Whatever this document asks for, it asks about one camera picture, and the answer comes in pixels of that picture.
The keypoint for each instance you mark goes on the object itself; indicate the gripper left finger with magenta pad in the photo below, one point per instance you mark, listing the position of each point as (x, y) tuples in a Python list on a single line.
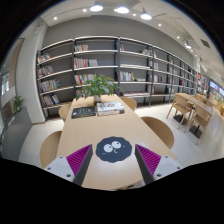
[(73, 167)]

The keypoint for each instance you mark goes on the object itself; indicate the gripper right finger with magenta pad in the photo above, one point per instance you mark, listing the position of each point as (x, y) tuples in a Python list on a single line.
[(153, 166)]

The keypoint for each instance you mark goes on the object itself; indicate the dark round googly-eyed mouse pad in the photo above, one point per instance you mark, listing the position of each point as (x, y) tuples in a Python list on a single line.
[(113, 149)]

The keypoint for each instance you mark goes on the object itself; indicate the wooden chair near left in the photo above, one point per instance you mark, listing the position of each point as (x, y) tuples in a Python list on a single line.
[(49, 148)]

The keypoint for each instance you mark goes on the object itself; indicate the wooden chair near right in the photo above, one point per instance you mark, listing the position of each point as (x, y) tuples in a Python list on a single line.
[(161, 130)]

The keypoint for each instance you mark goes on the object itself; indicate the black book on table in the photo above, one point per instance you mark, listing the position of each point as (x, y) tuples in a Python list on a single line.
[(83, 112)]

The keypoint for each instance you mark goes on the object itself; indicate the wooden chair far left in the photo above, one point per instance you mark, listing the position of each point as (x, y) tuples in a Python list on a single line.
[(63, 111)]

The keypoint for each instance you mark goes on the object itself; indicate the white stack of books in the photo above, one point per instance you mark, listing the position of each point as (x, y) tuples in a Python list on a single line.
[(110, 108)]

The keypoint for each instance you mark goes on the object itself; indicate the wooden chair far right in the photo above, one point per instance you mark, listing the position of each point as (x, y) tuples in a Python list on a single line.
[(130, 102)]

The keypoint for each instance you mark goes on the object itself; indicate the wooden side chair front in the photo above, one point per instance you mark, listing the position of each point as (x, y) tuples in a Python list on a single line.
[(199, 122)]

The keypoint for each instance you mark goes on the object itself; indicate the wooden side chair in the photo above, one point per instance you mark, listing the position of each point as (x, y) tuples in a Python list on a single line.
[(199, 122), (183, 105)]

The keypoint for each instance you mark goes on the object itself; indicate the wooden side chair back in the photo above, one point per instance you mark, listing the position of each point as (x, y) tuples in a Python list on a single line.
[(183, 105)]

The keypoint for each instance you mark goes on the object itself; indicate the wooden side table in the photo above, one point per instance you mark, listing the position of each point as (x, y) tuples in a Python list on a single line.
[(196, 102)]

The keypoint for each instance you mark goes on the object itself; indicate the green potted plant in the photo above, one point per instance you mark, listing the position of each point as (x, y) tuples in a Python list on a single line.
[(98, 86)]

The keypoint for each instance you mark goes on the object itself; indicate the leafy plant at left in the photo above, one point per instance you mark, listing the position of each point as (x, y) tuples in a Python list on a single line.
[(17, 103)]

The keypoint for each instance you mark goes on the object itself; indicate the large grey bookshelf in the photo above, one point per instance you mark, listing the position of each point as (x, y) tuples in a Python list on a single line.
[(143, 72)]

